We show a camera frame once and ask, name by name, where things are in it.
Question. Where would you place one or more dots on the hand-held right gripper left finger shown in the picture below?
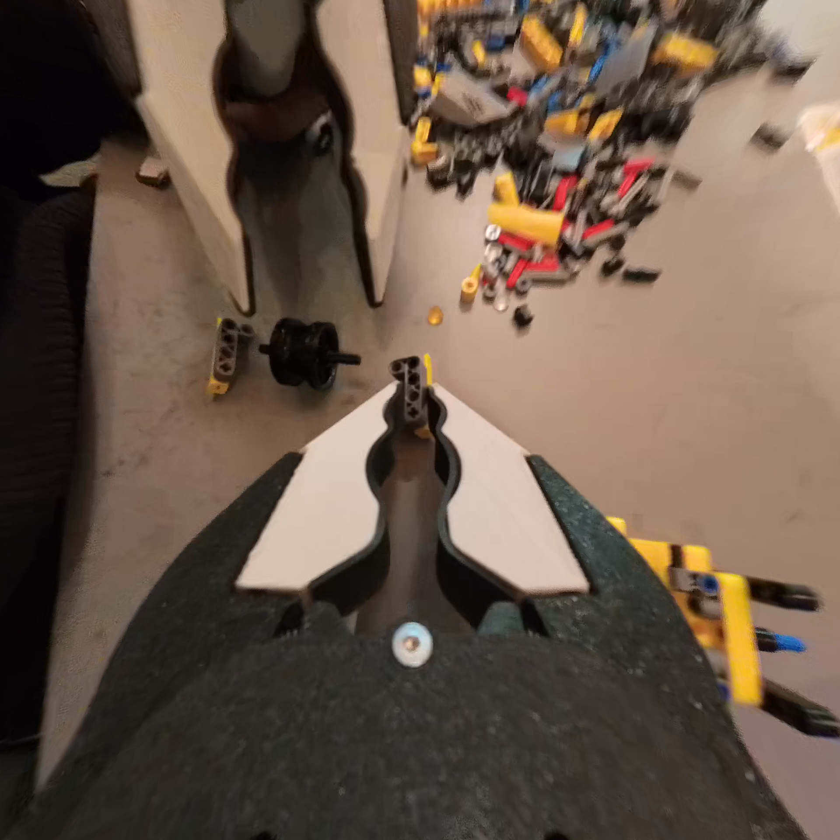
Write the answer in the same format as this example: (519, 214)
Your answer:
(308, 518)

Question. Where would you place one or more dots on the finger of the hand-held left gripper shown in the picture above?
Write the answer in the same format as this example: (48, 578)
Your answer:
(190, 131)
(377, 131)

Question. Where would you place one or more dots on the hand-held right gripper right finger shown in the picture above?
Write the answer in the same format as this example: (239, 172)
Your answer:
(512, 525)

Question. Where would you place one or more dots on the yellow panel grey beam piece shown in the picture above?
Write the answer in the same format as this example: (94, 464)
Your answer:
(408, 390)
(226, 351)

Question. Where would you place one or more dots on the black wheel hub with axle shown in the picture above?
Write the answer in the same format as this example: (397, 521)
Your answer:
(305, 354)

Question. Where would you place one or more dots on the pile of toy building pieces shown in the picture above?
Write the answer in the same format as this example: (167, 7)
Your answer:
(558, 223)

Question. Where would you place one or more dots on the person's left hand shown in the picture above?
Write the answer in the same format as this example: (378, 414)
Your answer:
(269, 118)

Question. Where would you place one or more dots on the small yellow toy assembly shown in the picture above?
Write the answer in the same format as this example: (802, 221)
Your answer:
(735, 610)

